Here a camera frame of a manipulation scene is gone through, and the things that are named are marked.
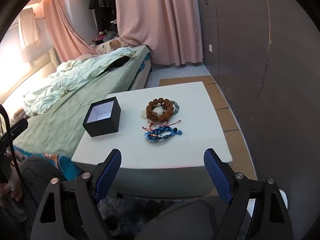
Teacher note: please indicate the bed with green sheet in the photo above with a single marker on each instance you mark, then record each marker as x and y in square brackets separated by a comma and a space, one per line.
[62, 125]

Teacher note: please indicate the dark fluffy rug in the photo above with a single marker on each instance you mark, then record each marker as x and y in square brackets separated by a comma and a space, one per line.
[130, 210]

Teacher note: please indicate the pink pillow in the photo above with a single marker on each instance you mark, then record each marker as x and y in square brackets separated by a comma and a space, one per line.
[86, 57]

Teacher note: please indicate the light green duvet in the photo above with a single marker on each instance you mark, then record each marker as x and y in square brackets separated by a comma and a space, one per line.
[75, 80]

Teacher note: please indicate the person's left leg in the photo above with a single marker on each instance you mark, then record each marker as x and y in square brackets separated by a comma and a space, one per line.
[37, 172]

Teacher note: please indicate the person's left hand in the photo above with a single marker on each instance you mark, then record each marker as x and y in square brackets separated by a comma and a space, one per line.
[13, 191]

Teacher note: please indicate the dark hanging clothes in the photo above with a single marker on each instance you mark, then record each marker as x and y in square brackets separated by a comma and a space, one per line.
[102, 5]

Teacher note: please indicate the bear print pillow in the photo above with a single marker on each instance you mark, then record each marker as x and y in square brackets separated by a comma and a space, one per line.
[112, 44]

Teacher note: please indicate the pink curtain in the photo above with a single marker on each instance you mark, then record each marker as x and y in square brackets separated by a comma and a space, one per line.
[155, 17]
[65, 30]

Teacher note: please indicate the black jewelry box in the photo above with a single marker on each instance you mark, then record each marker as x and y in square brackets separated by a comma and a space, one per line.
[100, 127]

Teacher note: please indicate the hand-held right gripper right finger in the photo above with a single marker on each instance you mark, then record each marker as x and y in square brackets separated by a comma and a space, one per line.
[217, 177]

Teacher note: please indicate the flattened cardboard sheet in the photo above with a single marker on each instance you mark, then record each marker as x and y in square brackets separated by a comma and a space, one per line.
[222, 97]

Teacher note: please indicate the beige hanging towel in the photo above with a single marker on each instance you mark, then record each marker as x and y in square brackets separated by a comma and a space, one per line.
[28, 27]

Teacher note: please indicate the white table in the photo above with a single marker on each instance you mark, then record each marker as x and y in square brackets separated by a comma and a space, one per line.
[195, 120]

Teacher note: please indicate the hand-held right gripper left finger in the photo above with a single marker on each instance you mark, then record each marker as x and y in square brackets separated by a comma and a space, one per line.
[110, 177]

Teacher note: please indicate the pile of plush toys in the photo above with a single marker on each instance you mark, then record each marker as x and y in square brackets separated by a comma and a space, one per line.
[107, 36]

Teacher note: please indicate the folded pink blanket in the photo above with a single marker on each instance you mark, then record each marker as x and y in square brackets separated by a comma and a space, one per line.
[18, 113]

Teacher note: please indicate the black garment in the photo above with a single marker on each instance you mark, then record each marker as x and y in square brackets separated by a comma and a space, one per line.
[118, 63]

